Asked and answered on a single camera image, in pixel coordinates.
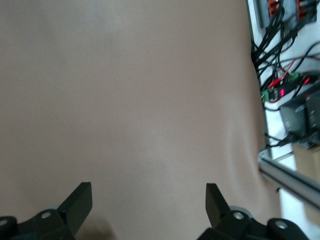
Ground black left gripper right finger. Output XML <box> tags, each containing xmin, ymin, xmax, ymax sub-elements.
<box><xmin>197</xmin><ymin>182</ymin><xmax>311</xmax><ymax>240</ymax></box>

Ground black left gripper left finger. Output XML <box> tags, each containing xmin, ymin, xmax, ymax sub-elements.
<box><xmin>0</xmin><ymin>181</ymin><xmax>93</xmax><ymax>240</ymax></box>

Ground brown cardboard box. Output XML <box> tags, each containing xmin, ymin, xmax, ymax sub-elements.
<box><xmin>291</xmin><ymin>142</ymin><xmax>320</xmax><ymax>177</ymax></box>

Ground brown table mat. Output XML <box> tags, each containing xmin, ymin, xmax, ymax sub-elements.
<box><xmin>0</xmin><ymin>0</ymin><xmax>282</xmax><ymax>240</ymax></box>

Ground black power supply box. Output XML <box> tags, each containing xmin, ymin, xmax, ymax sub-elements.
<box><xmin>279</xmin><ymin>88</ymin><xmax>320</xmax><ymax>151</ymax></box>

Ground green terminal connector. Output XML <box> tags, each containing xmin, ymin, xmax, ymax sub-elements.
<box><xmin>260</xmin><ymin>90</ymin><xmax>273</xmax><ymax>102</ymax></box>

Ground aluminium table frame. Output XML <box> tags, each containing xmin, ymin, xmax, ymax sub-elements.
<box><xmin>246</xmin><ymin>0</ymin><xmax>320</xmax><ymax>210</ymax></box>

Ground black cable bundle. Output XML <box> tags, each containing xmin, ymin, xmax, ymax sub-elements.
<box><xmin>251</xmin><ymin>0</ymin><xmax>320</xmax><ymax>148</ymax></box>

